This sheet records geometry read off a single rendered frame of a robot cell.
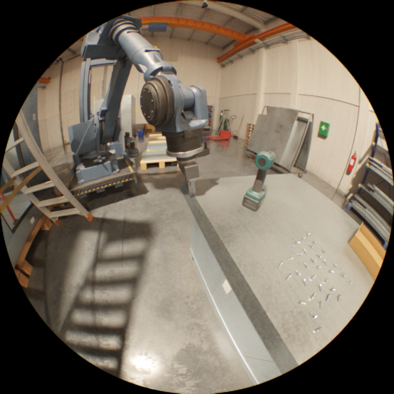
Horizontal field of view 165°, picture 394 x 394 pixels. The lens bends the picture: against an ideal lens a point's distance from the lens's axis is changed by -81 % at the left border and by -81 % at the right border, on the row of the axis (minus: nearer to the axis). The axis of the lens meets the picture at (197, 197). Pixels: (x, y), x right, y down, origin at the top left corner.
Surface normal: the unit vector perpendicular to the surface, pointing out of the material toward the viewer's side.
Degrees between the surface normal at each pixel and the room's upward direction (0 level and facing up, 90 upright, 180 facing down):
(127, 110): 90
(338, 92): 90
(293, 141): 78
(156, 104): 101
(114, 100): 123
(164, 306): 0
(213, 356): 0
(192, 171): 90
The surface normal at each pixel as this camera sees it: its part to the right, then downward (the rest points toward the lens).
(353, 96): -0.96, 0.10
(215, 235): -0.84, -0.20
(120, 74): 0.63, 0.77
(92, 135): 0.79, 0.38
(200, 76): 0.28, 0.55
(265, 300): 0.07, -0.83
